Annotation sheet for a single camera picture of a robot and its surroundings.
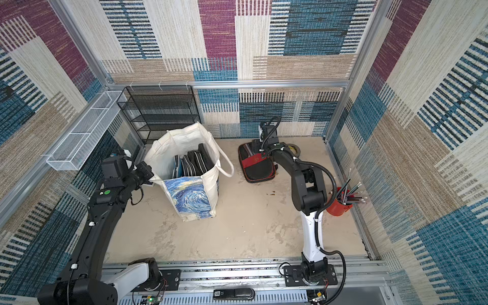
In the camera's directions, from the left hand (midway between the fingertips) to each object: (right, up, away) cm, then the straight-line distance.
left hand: (151, 165), depth 78 cm
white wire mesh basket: (-25, +6, -6) cm, 26 cm away
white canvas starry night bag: (+17, -13, 0) cm, 22 cm away
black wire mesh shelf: (-13, +30, +30) cm, 44 cm away
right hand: (+47, +10, +25) cm, 54 cm away
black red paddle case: (+44, -3, +27) cm, 52 cm away
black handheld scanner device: (+37, -44, -12) cm, 58 cm away
